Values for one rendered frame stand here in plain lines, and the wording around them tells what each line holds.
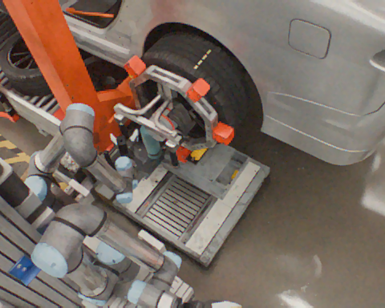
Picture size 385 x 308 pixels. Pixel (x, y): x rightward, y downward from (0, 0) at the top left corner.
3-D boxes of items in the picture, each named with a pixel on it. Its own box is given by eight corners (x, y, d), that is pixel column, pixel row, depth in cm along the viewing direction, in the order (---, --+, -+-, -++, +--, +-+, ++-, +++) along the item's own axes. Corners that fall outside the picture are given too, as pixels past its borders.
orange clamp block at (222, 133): (220, 129, 209) (234, 135, 206) (212, 139, 206) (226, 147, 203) (219, 120, 204) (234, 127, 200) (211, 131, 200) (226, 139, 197)
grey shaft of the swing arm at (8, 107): (21, 119, 331) (-7, 79, 290) (17, 123, 329) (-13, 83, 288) (14, 115, 335) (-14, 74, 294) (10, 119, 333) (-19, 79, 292)
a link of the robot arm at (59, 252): (123, 277, 158) (79, 225, 113) (107, 312, 151) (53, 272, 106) (99, 267, 162) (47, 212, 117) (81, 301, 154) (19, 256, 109)
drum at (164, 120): (188, 119, 220) (186, 103, 208) (166, 146, 211) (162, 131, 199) (168, 110, 225) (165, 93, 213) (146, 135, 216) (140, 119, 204)
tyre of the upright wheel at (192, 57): (158, 85, 264) (241, 135, 248) (135, 108, 254) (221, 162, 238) (156, 10, 206) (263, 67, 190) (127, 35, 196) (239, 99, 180)
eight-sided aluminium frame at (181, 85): (220, 155, 228) (216, 91, 184) (214, 163, 225) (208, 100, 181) (147, 118, 249) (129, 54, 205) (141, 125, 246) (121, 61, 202)
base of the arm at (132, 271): (124, 290, 165) (119, 284, 157) (99, 270, 171) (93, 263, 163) (147, 263, 171) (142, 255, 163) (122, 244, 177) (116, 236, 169)
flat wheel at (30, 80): (-3, 94, 320) (-16, 74, 301) (30, 42, 356) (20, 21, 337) (67, 100, 308) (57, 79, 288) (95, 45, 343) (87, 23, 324)
